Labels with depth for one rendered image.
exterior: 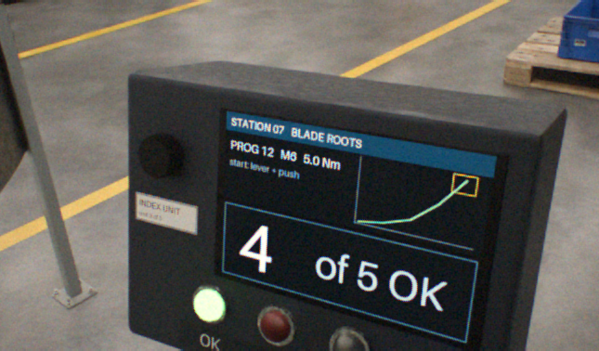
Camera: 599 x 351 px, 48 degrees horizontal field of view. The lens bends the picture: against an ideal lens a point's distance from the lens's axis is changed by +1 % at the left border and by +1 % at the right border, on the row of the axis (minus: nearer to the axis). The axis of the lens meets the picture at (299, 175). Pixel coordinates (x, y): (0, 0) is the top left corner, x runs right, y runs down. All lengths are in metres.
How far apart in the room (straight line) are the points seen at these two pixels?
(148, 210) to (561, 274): 2.02
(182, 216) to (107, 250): 2.13
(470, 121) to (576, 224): 2.30
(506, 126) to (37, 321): 2.08
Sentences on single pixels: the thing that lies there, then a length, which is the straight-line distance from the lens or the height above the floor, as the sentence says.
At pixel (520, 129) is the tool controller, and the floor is 1.25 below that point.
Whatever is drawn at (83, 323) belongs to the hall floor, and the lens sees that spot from 2.27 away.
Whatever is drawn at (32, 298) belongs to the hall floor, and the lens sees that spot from 2.44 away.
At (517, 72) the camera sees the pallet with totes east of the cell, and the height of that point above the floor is 0.07.
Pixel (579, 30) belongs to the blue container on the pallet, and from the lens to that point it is 3.74.
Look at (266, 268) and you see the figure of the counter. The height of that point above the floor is 1.15.
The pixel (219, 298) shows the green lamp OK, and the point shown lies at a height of 1.12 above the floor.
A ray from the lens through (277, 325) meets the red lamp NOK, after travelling 0.42.
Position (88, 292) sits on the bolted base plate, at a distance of 2.37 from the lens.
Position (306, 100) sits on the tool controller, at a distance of 0.38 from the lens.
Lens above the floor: 1.40
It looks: 29 degrees down
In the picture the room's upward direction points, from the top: 3 degrees counter-clockwise
